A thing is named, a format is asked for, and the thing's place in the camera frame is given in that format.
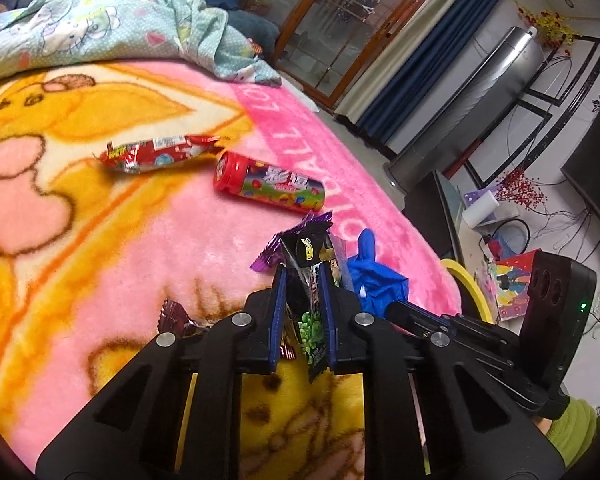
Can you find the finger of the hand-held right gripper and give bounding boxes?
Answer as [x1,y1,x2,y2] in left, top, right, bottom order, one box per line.
[387,301,481,328]
[402,316,483,361]

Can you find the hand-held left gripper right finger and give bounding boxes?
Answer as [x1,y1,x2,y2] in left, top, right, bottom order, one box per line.
[320,265,566,480]

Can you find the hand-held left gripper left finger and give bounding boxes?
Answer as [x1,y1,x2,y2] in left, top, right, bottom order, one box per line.
[35,265,288,480]

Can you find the yellow-rimmed trash bin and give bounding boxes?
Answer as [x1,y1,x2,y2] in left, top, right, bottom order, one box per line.
[440,258,493,323]

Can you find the blue rubber glove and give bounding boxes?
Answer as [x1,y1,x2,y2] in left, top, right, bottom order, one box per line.
[347,228,411,317]

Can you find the purple snack packet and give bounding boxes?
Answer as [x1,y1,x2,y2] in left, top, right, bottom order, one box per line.
[250,212,353,386]

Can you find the dark red candy wrapper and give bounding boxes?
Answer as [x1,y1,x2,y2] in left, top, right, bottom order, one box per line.
[157,298,211,341]

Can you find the red-capped candy tube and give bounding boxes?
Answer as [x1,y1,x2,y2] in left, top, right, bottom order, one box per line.
[212,150,327,212]

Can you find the red snack packet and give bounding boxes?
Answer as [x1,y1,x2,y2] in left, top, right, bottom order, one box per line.
[99,132,226,175]

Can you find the person's right forearm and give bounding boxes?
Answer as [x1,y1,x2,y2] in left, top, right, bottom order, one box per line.
[532,395,600,468]

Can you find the colourful canvas painting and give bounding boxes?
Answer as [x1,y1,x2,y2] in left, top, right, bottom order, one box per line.
[480,250,536,322]

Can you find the black round hoop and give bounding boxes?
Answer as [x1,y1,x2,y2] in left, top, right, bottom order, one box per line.
[487,217,531,256]

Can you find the white paper roll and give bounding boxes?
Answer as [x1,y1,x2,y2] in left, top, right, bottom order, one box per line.
[461,191,501,231]

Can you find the red berry branches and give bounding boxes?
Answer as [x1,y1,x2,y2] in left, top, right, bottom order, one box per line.
[495,167,551,208]

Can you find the black television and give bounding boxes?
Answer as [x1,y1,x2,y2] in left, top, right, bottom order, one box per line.
[560,125,600,256]

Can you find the pink printed blanket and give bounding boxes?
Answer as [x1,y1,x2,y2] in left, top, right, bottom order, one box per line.
[0,57,463,476]

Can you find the silver tower air conditioner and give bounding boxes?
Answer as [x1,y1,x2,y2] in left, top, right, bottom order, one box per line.
[384,26,546,193]

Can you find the beige curtain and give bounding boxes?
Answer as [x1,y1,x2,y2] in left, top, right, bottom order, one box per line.
[332,55,386,123]

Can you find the blue curtain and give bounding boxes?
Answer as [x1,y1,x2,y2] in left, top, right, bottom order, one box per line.
[357,0,513,143]

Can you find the yellow artificial flowers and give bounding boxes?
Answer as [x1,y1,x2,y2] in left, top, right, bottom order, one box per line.
[512,0,583,51]

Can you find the wooden sliding glass door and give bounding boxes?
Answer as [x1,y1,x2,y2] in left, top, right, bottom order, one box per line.
[240,0,451,111]

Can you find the light blue cartoon quilt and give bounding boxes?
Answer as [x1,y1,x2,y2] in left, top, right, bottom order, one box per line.
[0,0,283,91]

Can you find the hanging black wall cables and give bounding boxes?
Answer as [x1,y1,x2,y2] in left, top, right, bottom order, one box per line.
[535,205,600,266]

